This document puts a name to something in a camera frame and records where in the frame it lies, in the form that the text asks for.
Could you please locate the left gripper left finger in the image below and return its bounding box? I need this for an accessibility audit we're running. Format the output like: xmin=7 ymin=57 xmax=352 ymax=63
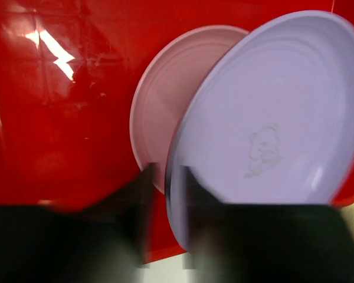
xmin=0 ymin=163 xmax=155 ymax=282

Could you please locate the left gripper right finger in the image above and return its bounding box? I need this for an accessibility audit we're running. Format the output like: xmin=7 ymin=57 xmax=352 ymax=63
xmin=184 ymin=167 xmax=354 ymax=282

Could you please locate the purple plate front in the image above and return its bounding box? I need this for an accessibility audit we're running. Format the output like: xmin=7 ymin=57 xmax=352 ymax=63
xmin=165 ymin=10 xmax=354 ymax=248

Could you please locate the pink plate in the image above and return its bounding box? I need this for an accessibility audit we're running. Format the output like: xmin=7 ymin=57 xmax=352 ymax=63
xmin=129 ymin=25 xmax=248 ymax=193

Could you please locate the red plastic bin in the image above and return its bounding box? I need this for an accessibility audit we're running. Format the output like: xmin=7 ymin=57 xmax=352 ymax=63
xmin=0 ymin=0 xmax=354 ymax=265

